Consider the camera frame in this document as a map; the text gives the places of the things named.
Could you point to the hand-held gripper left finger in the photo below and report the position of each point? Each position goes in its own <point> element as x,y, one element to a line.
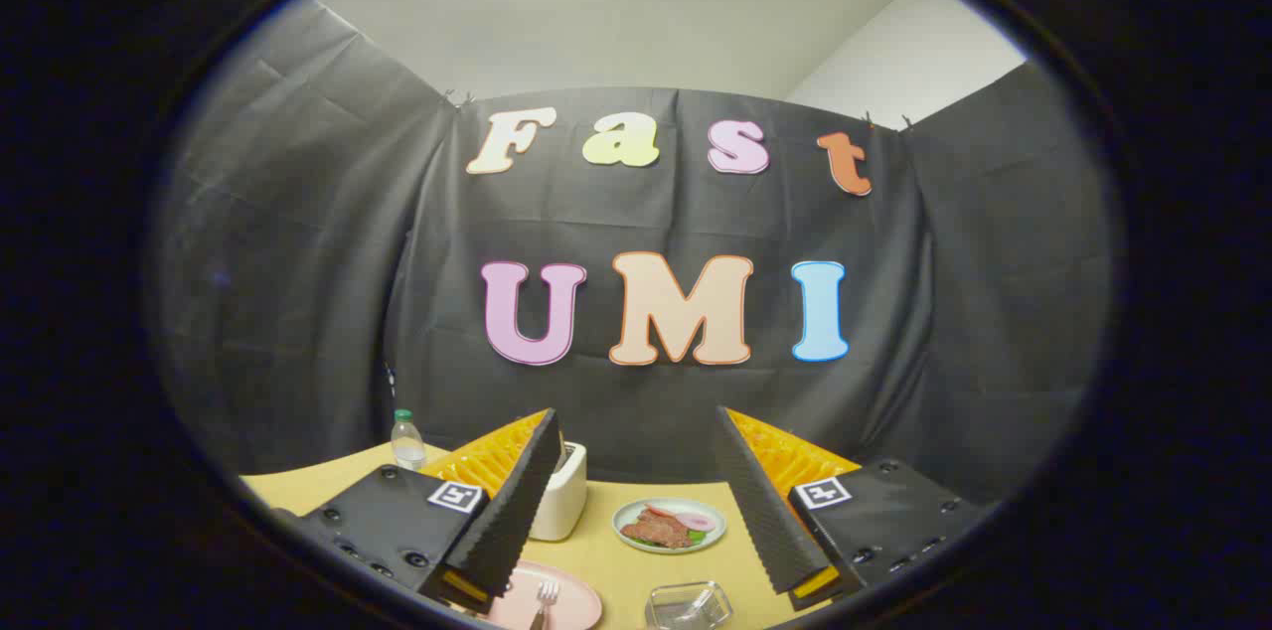
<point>517,501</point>

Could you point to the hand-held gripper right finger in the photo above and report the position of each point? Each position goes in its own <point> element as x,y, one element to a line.
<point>760,501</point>

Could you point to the brown steak slices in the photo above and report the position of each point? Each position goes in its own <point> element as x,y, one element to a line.
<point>658,531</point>

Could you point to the white toaster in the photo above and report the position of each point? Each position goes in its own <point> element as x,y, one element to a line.
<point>561,501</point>

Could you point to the clear plastic water bottle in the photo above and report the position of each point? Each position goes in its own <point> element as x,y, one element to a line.
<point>407,446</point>

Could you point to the pink plate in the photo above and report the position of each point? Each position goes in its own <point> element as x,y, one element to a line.
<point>581,605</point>

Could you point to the pale green plate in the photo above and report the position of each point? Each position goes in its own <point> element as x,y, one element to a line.
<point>636,511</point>

